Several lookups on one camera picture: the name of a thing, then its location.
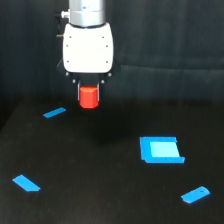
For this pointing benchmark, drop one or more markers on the blue tape strip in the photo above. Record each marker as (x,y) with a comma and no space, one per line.
(195,195)
(26,184)
(54,112)

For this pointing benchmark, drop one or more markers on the blue tape strip front left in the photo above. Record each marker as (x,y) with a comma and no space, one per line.
(26,184)

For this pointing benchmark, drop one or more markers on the blue tape strip back left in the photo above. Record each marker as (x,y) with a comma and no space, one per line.
(54,112)

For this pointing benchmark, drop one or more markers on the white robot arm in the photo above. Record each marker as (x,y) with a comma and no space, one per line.
(84,13)

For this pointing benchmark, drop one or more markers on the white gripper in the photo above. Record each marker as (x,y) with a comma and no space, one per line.
(88,56)

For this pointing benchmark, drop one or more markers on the red hexagonal block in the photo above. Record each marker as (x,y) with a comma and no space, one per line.
(88,97)

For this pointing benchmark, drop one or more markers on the blue tape strip front right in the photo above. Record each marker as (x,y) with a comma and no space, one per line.
(195,195)

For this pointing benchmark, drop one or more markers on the blue square tape frame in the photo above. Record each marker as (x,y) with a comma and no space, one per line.
(160,150)

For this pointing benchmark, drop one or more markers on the black backdrop curtain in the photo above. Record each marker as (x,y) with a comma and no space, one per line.
(168,50)

